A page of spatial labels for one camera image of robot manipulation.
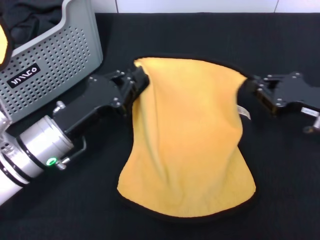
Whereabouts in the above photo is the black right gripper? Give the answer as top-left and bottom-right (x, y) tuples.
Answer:
(246, 71), (320, 117)

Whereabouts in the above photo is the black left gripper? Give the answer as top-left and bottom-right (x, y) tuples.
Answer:
(51, 66), (151, 138)

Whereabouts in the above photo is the yellow towel with black edge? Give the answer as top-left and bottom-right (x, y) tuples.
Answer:
(117, 56), (258, 221)
(0, 17), (15, 69)

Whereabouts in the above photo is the grey perforated storage box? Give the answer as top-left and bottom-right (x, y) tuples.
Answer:
(0, 0), (104, 124)

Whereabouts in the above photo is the silver metal fitting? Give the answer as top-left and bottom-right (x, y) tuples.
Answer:
(53, 100), (67, 115)

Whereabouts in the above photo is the black cloth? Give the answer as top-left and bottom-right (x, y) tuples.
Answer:
(0, 0), (66, 50)

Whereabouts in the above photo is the left gripper cable with connector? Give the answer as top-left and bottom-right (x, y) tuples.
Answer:
(56, 136), (88, 172)

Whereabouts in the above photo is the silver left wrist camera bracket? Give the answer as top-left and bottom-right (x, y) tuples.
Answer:
(0, 109), (16, 161)

